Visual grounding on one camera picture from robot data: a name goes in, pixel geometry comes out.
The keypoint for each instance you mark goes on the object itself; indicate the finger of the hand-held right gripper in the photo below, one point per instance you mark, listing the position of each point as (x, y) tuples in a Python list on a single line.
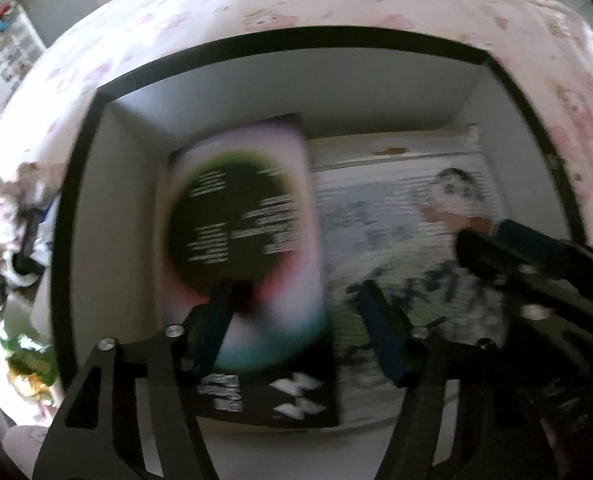
[(483, 256), (523, 241)]

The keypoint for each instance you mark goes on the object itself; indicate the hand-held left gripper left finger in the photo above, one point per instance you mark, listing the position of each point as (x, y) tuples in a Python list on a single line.
[(215, 322)]

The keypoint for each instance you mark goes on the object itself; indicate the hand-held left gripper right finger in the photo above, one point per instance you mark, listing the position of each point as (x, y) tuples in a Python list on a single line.
[(379, 325)]

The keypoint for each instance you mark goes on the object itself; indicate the book with black circle cover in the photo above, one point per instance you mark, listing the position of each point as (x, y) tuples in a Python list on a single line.
[(236, 210)]

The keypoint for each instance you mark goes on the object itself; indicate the black-rimmed white storage box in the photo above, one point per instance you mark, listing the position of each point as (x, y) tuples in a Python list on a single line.
[(141, 170)]

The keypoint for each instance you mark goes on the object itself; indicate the green yellow snack packet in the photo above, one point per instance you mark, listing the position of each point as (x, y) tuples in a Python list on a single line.
[(26, 362)]

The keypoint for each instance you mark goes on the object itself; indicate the illustrated picture book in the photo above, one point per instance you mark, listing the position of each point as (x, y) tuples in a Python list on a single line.
[(376, 200)]

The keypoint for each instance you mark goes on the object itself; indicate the white paper box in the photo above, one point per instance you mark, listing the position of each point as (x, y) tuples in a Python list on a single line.
[(29, 310)]

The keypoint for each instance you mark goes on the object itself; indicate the dark cloth pile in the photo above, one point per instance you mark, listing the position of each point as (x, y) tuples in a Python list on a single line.
[(24, 240)]

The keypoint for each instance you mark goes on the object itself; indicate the pink printed blanket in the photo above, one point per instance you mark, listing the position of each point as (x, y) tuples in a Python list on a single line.
[(276, 5)]

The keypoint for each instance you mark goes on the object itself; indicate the white cabinet with stickers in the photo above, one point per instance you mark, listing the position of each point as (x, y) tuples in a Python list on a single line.
[(11, 40)]

